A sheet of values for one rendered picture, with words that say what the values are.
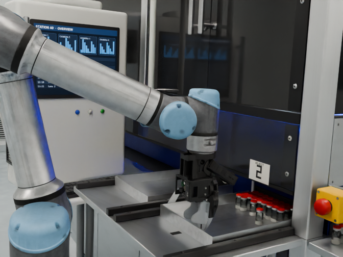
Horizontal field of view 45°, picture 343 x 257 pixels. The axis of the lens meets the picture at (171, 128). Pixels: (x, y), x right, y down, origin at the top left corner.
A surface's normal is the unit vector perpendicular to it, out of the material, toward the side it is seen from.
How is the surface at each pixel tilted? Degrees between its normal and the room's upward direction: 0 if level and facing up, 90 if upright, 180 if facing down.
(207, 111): 90
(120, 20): 90
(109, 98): 115
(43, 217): 7
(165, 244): 0
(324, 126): 90
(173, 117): 90
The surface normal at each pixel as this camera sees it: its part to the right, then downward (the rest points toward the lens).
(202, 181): 0.51, 0.15
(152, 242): 0.04, -0.99
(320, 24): -0.86, 0.04
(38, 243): 0.25, 0.11
